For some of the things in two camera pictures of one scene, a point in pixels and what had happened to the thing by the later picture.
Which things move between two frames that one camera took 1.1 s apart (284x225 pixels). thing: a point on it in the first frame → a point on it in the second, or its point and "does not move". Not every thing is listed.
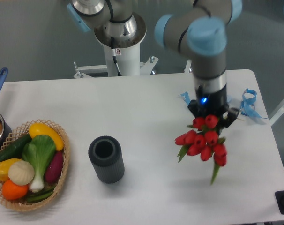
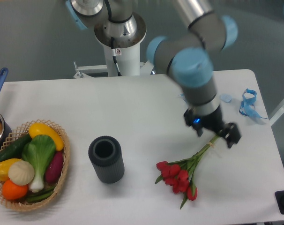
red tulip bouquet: (204, 140) → (179, 174)
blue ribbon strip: (247, 104) does not move
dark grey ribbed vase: (106, 154) does not move
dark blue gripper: (215, 103) → (213, 122)
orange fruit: (14, 191) does not move
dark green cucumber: (14, 150) does not move
